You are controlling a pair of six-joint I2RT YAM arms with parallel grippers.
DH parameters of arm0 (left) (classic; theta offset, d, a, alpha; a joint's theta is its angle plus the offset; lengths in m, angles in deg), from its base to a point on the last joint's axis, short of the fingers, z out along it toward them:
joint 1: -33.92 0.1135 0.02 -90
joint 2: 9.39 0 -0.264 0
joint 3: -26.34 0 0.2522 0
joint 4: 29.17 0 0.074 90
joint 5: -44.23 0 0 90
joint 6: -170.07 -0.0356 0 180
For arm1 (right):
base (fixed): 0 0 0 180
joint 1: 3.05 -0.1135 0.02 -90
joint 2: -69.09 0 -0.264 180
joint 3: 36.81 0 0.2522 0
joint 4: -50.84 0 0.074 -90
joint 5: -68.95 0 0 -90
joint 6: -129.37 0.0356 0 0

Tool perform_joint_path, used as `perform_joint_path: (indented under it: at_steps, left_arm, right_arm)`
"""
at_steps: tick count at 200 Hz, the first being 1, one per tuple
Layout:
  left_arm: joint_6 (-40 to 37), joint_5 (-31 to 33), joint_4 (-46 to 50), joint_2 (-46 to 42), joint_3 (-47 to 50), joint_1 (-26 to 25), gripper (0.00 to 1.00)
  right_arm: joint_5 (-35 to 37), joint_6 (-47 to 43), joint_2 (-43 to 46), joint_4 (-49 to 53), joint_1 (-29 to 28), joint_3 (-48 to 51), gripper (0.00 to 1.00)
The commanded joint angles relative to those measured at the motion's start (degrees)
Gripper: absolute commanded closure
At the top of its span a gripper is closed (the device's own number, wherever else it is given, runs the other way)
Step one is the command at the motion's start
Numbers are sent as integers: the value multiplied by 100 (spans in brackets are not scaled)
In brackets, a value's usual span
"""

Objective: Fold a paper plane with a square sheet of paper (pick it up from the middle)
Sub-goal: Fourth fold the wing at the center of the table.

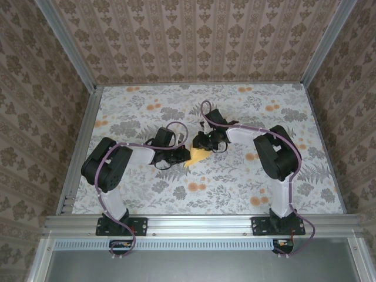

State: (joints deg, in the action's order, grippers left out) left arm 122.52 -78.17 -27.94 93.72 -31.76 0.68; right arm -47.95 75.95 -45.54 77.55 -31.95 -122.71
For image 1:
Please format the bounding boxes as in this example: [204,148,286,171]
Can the white slotted cable duct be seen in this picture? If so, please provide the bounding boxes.
[54,238,274,251]

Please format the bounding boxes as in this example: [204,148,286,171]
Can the yellow cloth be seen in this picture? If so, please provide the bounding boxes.
[184,143,212,169]

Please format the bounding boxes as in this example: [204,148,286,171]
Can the aluminium frame rail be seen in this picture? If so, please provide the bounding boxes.
[299,82,347,216]
[55,85,103,216]
[42,214,364,239]

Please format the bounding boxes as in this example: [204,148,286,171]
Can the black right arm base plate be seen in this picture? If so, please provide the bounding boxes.
[251,216,306,237]

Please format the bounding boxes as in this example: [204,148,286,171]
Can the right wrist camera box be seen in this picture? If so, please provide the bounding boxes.
[205,108,239,129]

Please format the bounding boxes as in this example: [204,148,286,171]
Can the black connector board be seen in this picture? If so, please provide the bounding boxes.
[272,239,295,256]
[109,239,133,256]

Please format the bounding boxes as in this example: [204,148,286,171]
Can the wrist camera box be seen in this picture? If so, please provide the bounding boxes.
[205,108,239,129]
[154,126,177,147]

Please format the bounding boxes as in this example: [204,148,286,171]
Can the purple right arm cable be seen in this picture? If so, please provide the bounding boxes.
[200,100,317,260]

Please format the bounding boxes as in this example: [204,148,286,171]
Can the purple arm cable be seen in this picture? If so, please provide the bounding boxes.
[200,100,317,260]
[95,120,190,261]

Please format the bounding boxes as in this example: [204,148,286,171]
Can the grey metal panel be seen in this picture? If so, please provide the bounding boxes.
[43,249,362,282]

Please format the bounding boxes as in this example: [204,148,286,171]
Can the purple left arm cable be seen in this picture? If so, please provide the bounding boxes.
[95,120,190,261]

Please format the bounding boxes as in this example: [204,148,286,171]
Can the floral printed tablecloth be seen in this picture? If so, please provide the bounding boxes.
[72,84,344,215]

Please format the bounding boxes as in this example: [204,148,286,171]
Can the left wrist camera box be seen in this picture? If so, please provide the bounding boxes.
[154,126,177,147]

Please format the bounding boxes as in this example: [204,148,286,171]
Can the aluminium frame post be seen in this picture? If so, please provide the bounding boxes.
[300,0,353,85]
[36,0,98,90]

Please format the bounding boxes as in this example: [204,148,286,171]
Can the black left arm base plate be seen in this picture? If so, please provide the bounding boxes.
[96,216,149,237]

